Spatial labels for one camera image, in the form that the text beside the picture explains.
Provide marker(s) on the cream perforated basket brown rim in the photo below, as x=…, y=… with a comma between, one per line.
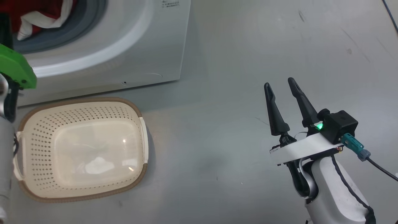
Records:
x=93, y=149

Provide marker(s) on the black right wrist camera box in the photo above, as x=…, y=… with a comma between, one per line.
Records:
x=340, y=124

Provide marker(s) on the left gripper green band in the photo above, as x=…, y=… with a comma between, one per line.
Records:
x=15, y=68

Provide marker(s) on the printed warning text sticker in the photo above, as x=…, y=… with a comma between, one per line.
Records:
x=170, y=3

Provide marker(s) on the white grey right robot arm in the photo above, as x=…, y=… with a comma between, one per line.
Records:
x=329, y=193

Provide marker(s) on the white front-load washing machine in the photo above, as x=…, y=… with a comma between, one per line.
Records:
x=140, y=46

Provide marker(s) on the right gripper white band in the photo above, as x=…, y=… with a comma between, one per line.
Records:
x=301, y=147

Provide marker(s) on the red and white garment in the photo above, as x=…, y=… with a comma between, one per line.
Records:
x=43, y=18

